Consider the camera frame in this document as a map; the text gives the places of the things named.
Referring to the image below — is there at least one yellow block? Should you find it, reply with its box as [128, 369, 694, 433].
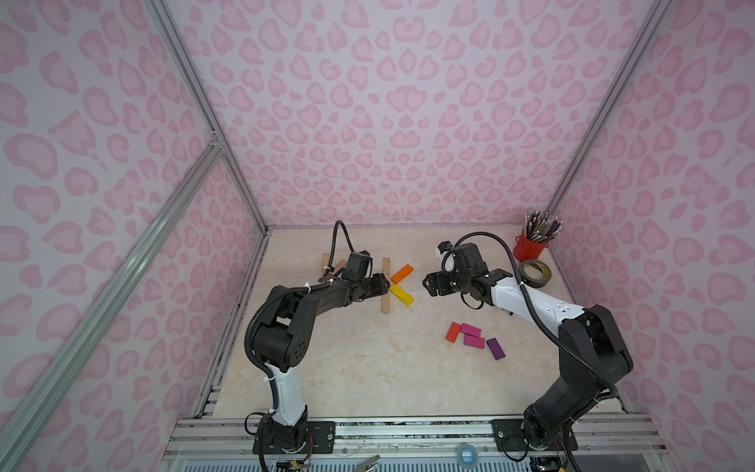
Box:
[389, 284, 414, 306]

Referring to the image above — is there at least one orange block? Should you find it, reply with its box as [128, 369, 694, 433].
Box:
[391, 265, 414, 284]

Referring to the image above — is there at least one red block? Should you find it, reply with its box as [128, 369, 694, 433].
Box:
[446, 323, 462, 343]

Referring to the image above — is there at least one magenta block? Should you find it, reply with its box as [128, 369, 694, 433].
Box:
[460, 324, 482, 337]
[463, 334, 486, 349]

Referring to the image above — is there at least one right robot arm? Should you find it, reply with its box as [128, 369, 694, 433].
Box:
[423, 241, 634, 450]

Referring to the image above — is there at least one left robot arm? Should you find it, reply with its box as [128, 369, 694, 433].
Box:
[243, 251, 389, 454]

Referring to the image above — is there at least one red pen cup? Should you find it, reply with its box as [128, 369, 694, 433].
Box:
[512, 235, 548, 262]

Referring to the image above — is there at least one purple block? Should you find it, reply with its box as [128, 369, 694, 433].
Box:
[486, 338, 506, 360]

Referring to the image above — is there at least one dark tape roll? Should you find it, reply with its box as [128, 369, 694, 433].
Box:
[518, 259, 552, 289]

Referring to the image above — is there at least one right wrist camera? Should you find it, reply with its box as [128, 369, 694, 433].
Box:
[436, 241, 455, 273]

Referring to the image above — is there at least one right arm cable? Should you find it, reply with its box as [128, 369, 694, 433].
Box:
[453, 231, 617, 396]

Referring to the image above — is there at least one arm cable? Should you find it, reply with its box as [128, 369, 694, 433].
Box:
[453, 231, 617, 396]
[244, 219, 358, 414]

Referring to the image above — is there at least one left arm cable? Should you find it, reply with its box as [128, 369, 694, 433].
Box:
[244, 219, 358, 414]

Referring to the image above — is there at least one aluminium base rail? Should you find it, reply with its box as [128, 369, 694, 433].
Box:
[160, 412, 680, 472]

